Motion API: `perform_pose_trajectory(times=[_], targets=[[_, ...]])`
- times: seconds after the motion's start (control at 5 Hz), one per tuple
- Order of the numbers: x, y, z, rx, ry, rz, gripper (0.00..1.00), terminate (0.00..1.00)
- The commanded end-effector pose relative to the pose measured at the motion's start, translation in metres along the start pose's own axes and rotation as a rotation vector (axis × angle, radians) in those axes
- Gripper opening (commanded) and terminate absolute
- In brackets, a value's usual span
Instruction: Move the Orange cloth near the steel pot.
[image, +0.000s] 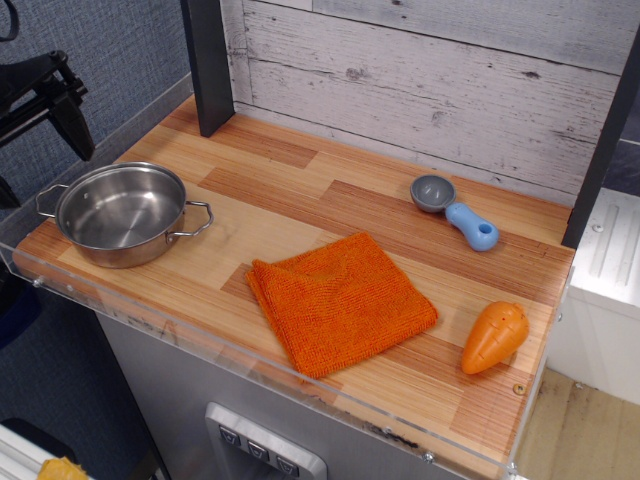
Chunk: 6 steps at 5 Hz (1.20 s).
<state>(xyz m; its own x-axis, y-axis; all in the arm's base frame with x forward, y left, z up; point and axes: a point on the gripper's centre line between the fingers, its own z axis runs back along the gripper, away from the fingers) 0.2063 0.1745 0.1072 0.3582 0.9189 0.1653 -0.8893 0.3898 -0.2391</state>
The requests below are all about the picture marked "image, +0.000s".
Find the orange toy carrot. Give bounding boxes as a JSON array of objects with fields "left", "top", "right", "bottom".
[{"left": 461, "top": 301, "right": 530, "bottom": 375}]

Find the orange cloth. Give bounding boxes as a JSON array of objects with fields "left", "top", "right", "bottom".
[{"left": 246, "top": 232, "right": 438, "bottom": 379}]

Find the silver toy fridge front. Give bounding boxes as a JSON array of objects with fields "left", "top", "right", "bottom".
[{"left": 94, "top": 309, "right": 451, "bottom": 480}]

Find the yellow object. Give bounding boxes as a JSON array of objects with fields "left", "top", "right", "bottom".
[{"left": 36, "top": 457, "right": 89, "bottom": 480}]

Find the steel pot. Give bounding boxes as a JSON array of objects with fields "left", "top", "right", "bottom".
[{"left": 35, "top": 162, "right": 214, "bottom": 269}]

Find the white cabinet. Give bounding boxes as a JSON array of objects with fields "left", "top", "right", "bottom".
[{"left": 547, "top": 188, "right": 639, "bottom": 404}]

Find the dark vertical post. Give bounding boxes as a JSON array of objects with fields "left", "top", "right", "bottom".
[{"left": 180, "top": 0, "right": 235, "bottom": 137}]

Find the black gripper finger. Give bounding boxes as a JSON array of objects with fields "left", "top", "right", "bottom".
[
  {"left": 49, "top": 94, "right": 95, "bottom": 161},
  {"left": 0, "top": 177, "right": 21, "bottom": 208}
]

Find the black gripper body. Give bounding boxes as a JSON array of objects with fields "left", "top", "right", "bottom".
[{"left": 1, "top": 50, "right": 85, "bottom": 145}]

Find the grey blue toy scoop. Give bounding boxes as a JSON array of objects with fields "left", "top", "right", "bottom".
[{"left": 410, "top": 174, "right": 500, "bottom": 252}]

